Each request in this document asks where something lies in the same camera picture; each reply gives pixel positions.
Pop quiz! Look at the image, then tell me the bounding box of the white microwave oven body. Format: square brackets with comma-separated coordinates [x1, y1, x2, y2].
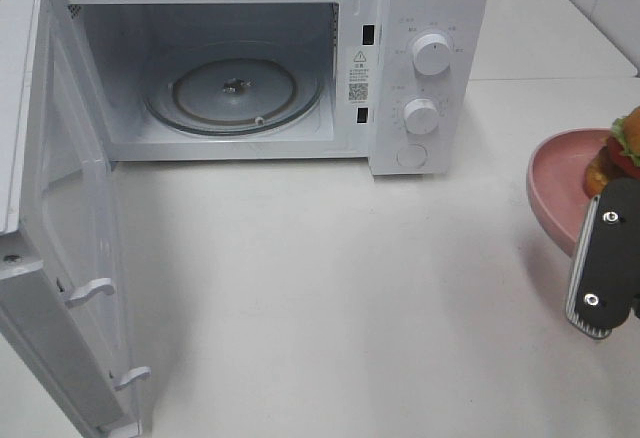
[69, 0, 487, 175]

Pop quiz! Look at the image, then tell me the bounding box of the burger with lettuce and cheese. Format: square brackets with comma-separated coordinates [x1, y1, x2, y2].
[583, 107, 639, 198]

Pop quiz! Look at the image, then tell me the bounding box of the white microwave knob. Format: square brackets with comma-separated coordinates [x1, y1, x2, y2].
[403, 98, 439, 135]
[410, 31, 452, 76]

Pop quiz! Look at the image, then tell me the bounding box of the pink round plate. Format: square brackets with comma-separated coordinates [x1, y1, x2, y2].
[526, 128, 609, 256]

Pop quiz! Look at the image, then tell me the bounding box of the round white door button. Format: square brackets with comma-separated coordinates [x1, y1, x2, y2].
[396, 144, 428, 169]

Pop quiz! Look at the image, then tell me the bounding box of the white microwave door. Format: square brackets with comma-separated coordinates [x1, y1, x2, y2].
[1, 0, 150, 437]

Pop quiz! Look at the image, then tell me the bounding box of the white warning label sticker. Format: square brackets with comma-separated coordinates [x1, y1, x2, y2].
[346, 46, 370, 103]

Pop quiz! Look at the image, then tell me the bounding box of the glass microwave turntable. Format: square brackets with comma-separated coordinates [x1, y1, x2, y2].
[144, 57, 323, 137]

